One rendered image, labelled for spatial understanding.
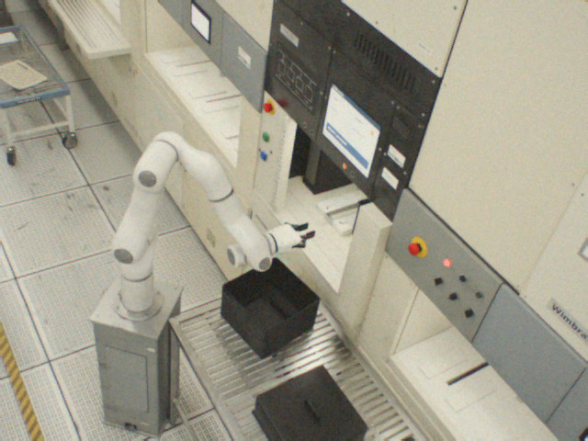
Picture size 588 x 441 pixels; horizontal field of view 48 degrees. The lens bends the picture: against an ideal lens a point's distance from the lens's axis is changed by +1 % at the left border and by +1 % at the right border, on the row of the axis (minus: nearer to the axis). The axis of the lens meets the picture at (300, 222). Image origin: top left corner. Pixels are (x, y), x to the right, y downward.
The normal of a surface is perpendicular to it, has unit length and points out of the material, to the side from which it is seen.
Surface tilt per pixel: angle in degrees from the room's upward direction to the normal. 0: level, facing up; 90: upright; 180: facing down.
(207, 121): 0
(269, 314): 0
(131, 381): 90
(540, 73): 90
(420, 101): 90
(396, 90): 90
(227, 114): 0
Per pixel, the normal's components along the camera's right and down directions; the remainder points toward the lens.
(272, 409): 0.13, -0.73
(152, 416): -0.22, 0.64
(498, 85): -0.84, 0.28
